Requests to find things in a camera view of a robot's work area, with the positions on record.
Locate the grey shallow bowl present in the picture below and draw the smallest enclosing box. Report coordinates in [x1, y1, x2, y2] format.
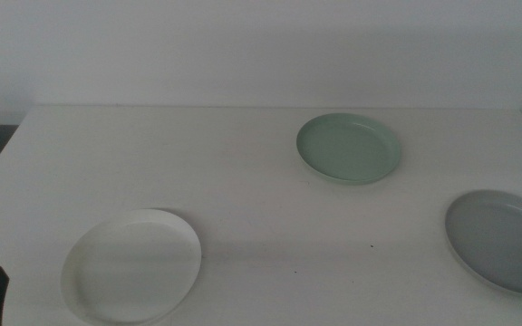
[444, 188, 522, 295]

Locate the white shallow bowl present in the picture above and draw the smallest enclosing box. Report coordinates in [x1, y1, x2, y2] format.
[60, 207, 203, 326]

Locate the pale green shallow bowl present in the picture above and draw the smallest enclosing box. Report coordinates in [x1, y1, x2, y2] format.
[295, 112, 401, 186]

